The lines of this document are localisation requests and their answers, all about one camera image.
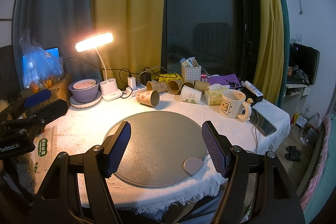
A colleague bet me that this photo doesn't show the plain brown paper cup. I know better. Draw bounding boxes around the plain brown paper cup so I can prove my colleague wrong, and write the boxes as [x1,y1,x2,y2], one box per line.
[166,79,183,95]

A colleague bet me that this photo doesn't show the white green paper cup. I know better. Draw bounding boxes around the white green paper cup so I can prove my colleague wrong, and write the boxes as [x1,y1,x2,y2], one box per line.
[180,85,202,104]

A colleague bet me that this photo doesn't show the brown paper cup right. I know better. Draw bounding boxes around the brown paper cup right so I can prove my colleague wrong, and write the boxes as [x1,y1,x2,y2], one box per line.
[195,80,211,93]

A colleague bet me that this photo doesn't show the patterned paper cup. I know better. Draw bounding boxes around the patterned paper cup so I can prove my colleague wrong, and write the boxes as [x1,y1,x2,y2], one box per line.
[136,90,159,107]

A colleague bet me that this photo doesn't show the brown paper cup behind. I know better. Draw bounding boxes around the brown paper cup behind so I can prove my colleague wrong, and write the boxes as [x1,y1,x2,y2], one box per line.
[146,80,166,93]

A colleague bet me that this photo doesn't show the tablet screen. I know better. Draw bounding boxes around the tablet screen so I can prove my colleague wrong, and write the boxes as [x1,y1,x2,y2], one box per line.
[22,47,64,89]

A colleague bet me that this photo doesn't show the clear plastic bag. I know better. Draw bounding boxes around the clear plastic bag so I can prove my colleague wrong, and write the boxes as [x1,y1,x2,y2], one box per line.
[19,30,64,89]

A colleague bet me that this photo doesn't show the white ribbed plate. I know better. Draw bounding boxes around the white ribbed plate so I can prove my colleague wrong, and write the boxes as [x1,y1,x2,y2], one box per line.
[70,91,102,109]

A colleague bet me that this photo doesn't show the white knitted tablecloth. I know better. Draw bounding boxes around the white knitted tablecloth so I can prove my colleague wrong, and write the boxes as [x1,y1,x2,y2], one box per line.
[32,93,290,213]

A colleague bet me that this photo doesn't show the round grey placemat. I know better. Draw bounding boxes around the round grey placemat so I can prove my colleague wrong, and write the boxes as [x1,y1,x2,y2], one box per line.
[115,111,207,188]

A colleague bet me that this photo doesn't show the white bear mug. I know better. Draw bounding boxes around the white bear mug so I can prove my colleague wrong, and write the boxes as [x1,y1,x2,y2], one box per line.
[220,89,253,122]

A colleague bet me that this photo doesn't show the purple bowl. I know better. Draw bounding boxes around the purple bowl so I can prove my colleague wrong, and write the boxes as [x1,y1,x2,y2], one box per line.
[68,79,100,102]

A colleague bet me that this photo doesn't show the small inner bowl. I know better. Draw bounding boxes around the small inner bowl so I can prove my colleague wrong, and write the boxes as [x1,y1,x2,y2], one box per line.
[73,79,96,90]

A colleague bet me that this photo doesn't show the black smartphone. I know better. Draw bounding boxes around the black smartphone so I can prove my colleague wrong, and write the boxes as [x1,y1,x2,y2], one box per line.
[250,108,277,136]

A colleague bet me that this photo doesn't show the yellow tissue pack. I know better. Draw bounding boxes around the yellow tissue pack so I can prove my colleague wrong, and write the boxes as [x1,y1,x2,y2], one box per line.
[204,84,230,106]

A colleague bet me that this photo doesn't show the white power strip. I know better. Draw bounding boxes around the white power strip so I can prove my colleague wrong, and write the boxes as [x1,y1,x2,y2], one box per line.
[121,84,146,98]

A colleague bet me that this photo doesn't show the purple folder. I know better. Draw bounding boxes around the purple folder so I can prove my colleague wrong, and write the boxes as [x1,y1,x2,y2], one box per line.
[207,73,243,89]

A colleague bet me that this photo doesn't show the white tube bottle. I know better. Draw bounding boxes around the white tube bottle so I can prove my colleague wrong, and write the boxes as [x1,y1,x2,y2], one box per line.
[244,81,263,97]

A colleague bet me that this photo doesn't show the black slippers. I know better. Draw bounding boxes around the black slippers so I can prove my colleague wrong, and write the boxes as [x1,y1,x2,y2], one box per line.
[285,145,301,162]

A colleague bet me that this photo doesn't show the white charger plug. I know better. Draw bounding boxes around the white charger plug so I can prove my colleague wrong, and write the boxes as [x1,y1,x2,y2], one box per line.
[127,76,137,89]

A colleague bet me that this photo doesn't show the white plastic basket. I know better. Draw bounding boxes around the white plastic basket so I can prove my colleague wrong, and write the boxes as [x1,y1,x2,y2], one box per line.
[181,65,202,81]

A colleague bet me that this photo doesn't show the black power adapter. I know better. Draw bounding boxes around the black power adapter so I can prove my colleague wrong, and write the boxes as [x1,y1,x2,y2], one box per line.
[140,72,151,86]

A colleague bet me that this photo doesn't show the yellow curtain right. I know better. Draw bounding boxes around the yellow curtain right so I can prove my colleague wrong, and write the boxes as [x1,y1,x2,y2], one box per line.
[253,0,284,103]

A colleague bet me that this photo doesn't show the yellow curtain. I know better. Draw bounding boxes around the yellow curtain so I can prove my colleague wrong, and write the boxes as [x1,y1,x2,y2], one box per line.
[92,0,164,87]
[253,0,284,103]

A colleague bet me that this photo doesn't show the teal curtain left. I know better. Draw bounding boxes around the teal curtain left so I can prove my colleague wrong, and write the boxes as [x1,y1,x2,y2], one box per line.
[12,0,102,81]

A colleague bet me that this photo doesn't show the black monitor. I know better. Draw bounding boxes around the black monitor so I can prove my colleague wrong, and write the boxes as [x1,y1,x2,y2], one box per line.
[289,43,320,85]

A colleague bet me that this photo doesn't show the yellow curtain left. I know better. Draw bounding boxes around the yellow curtain left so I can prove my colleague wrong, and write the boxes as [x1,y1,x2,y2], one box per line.
[92,0,164,87]

